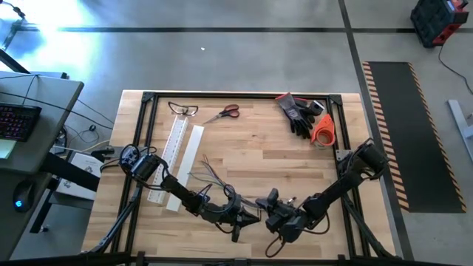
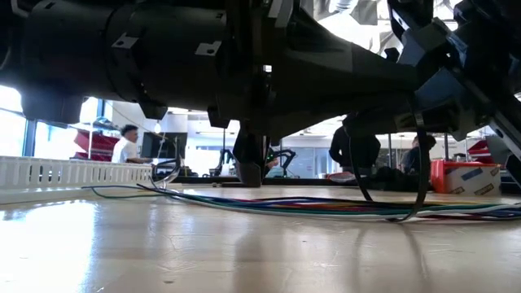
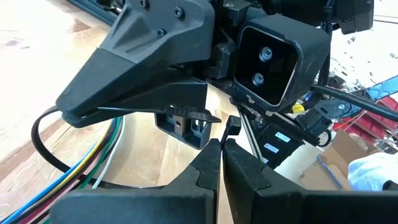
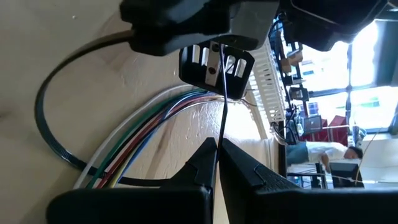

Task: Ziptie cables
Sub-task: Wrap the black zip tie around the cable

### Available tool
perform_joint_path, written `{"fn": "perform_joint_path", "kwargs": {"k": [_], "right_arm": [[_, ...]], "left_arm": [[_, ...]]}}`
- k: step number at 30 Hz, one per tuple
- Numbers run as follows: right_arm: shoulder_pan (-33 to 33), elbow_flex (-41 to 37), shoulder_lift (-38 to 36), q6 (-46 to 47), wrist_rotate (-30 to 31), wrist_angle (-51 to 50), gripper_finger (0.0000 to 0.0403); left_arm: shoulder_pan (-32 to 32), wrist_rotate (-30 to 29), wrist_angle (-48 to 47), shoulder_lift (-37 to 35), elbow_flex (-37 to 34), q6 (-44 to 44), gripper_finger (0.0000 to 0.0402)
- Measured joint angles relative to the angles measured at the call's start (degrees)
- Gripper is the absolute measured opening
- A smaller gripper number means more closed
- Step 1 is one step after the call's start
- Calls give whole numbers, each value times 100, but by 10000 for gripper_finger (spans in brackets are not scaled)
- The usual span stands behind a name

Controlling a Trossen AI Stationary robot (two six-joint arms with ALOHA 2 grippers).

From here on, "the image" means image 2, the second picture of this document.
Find person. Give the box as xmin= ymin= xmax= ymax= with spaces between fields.
xmin=328 ymin=113 xmax=383 ymax=174
xmin=401 ymin=133 xmax=437 ymax=175
xmin=112 ymin=124 xmax=152 ymax=164

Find green wire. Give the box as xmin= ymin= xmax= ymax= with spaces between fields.
xmin=81 ymin=185 xmax=521 ymax=216

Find red black tool case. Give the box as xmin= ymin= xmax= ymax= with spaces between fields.
xmin=466 ymin=140 xmax=489 ymax=164

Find red and white box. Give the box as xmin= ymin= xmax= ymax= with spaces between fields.
xmin=430 ymin=159 xmax=502 ymax=197

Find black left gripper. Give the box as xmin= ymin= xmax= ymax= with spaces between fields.
xmin=219 ymin=0 xmax=422 ymax=142

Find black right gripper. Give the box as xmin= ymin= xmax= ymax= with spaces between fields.
xmin=344 ymin=0 xmax=521 ymax=184

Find white duct cover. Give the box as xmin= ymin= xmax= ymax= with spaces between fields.
xmin=0 ymin=182 xmax=184 ymax=206

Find yellow wire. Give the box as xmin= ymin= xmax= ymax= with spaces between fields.
xmin=345 ymin=199 xmax=501 ymax=208

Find white slotted cable duct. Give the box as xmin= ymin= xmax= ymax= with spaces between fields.
xmin=0 ymin=155 xmax=154 ymax=190

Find black zip tie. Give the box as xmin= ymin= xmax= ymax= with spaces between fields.
xmin=344 ymin=117 xmax=431 ymax=224

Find grey crate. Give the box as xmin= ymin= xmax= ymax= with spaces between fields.
xmin=486 ymin=135 xmax=510 ymax=166

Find red wire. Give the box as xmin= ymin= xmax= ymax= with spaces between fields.
xmin=227 ymin=198 xmax=521 ymax=221

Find clear safety glasses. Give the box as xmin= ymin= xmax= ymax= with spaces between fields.
xmin=151 ymin=157 xmax=183 ymax=189

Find black monitor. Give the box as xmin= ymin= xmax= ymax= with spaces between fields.
xmin=141 ymin=132 xmax=189 ymax=160

